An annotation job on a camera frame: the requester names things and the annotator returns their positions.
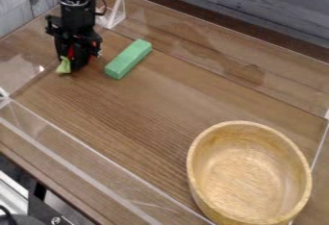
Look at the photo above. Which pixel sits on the light wooden bowl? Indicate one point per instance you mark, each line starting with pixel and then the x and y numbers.
pixel 249 175

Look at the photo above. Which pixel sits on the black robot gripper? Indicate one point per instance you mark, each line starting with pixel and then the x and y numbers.
pixel 76 29

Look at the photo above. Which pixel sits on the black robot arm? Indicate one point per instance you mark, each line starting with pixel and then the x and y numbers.
pixel 79 8

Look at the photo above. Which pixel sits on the red plush strawberry toy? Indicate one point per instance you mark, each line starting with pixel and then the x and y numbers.
pixel 64 67

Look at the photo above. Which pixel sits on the green rectangular block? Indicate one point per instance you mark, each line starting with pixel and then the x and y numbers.
pixel 125 61

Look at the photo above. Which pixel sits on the clear acrylic tray walls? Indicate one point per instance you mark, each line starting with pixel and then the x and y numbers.
pixel 105 141

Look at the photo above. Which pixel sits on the black metal equipment base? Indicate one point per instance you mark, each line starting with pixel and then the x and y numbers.
pixel 23 206

